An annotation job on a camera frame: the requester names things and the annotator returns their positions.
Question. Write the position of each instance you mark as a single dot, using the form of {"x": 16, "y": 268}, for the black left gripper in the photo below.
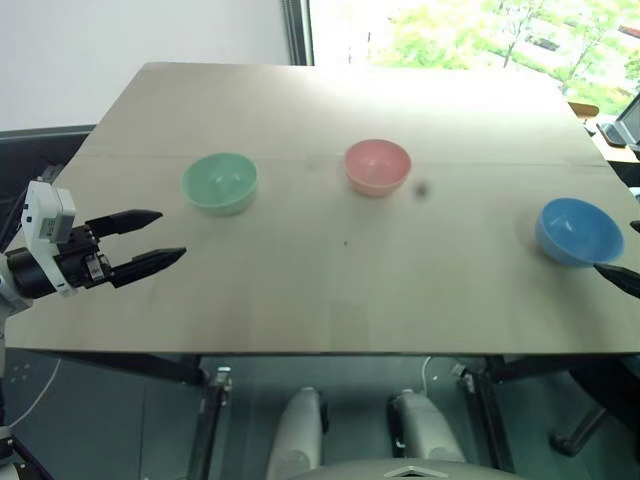
{"x": 80, "y": 255}

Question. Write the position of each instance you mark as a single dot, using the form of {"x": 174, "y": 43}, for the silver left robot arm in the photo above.
{"x": 25, "y": 275}

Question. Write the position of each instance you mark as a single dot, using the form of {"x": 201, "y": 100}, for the blue bowl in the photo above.
{"x": 580, "y": 232}

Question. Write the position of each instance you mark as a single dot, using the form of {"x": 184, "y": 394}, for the grey laptop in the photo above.
{"x": 625, "y": 127}

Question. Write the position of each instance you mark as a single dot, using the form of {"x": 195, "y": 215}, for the green bowl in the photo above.
{"x": 220, "y": 182}

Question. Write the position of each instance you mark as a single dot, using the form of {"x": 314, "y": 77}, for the wooden side desk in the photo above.
{"x": 585, "y": 111}

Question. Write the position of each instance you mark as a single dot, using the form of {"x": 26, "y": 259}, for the silver right robot leg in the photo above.
{"x": 425, "y": 430}

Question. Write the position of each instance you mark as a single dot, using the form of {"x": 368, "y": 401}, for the silver robot leg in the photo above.
{"x": 295, "y": 435}
{"x": 425, "y": 430}

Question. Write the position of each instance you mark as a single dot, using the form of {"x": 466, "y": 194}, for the silver left robot leg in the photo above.
{"x": 295, "y": 435}

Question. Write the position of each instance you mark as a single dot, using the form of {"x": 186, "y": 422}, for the red bowl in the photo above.
{"x": 377, "y": 167}

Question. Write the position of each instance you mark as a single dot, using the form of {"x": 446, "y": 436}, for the grey robot torso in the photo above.
{"x": 400, "y": 472}

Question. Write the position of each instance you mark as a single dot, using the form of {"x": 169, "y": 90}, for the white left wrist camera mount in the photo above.
{"x": 42, "y": 212}

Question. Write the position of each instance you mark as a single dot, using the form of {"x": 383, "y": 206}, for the dark window frame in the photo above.
{"x": 297, "y": 32}

